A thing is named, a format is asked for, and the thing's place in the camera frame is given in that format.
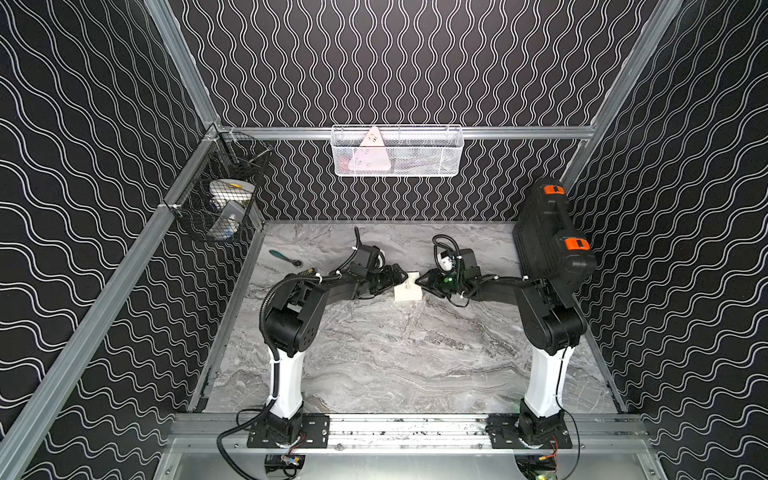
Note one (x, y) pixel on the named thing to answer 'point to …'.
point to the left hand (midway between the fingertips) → (400, 274)
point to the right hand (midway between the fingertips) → (419, 282)
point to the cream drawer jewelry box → (409, 290)
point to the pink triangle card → (371, 154)
